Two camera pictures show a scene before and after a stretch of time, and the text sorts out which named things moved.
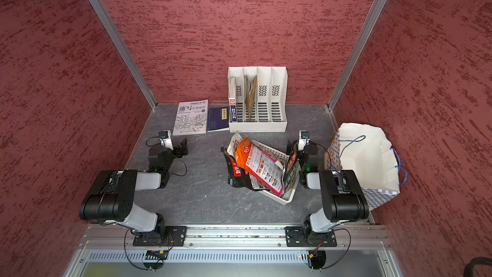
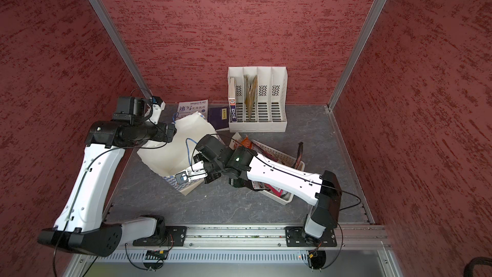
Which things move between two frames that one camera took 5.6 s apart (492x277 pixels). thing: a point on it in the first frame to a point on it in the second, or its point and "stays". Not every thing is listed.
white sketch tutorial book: x=191 y=117 stays
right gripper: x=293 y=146 to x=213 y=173
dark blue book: x=218 y=118 stays
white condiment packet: x=232 y=145 stays
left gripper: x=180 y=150 to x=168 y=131
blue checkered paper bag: x=366 y=150 to x=171 y=158
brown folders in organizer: x=250 y=93 stays
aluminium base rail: x=117 y=236 stays
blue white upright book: x=232 y=89 stays
